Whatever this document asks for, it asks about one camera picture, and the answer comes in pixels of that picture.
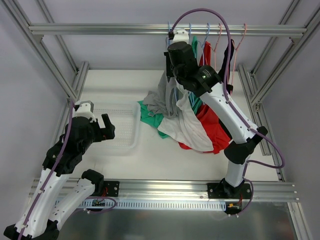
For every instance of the pink hanger far right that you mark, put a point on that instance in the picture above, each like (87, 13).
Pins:
(236, 49)

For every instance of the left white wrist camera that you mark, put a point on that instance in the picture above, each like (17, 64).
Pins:
(85, 109)

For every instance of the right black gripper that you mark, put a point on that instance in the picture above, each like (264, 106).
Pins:
(169, 65)

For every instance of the aluminium hanging rail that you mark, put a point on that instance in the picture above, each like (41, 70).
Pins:
(161, 29)

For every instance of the red tank top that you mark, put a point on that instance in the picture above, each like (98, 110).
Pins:
(209, 120)

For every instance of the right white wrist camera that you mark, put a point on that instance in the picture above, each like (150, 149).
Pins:
(179, 35)

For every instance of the white slotted cable duct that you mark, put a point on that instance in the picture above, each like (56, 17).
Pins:
(144, 204)

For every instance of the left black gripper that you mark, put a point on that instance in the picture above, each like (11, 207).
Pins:
(100, 132)

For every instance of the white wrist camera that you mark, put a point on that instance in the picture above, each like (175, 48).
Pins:
(85, 109)
(179, 35)

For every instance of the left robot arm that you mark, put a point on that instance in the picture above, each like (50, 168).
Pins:
(43, 220)

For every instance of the white plastic basket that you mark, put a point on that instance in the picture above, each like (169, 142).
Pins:
(125, 116)

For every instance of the green tank top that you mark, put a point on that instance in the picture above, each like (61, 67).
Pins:
(153, 120)

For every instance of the grey tank top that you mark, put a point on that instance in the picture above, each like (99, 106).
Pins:
(164, 99)

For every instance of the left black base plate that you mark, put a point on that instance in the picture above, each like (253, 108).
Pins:
(107, 189)

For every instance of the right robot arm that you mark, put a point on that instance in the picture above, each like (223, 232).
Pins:
(206, 84)

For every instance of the black tank top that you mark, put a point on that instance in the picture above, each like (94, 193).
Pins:
(226, 63)

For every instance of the white tank top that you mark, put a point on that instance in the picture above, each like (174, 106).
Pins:
(186, 128)

